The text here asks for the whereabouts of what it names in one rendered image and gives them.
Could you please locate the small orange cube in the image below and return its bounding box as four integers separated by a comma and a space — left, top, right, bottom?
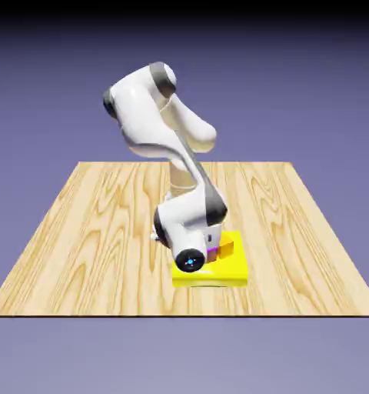
218, 240, 235, 260

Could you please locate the large yellow box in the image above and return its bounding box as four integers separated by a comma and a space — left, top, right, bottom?
171, 230, 249, 289

